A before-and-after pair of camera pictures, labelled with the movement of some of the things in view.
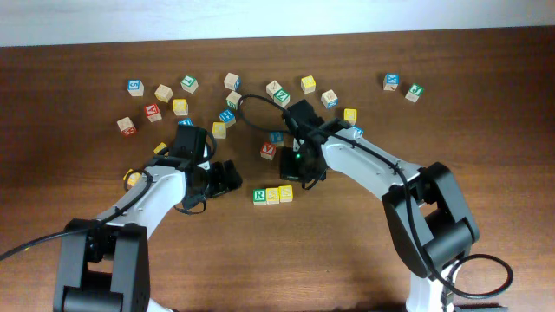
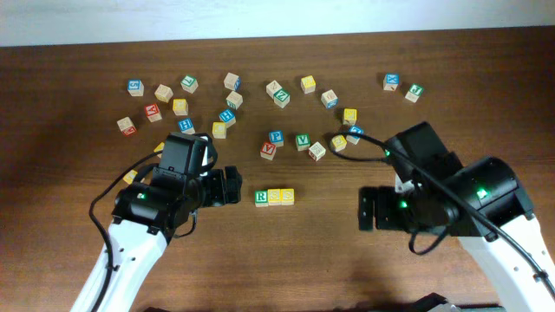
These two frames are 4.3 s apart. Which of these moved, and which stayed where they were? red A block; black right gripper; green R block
Moved: black right gripper
Stayed: red A block; green R block
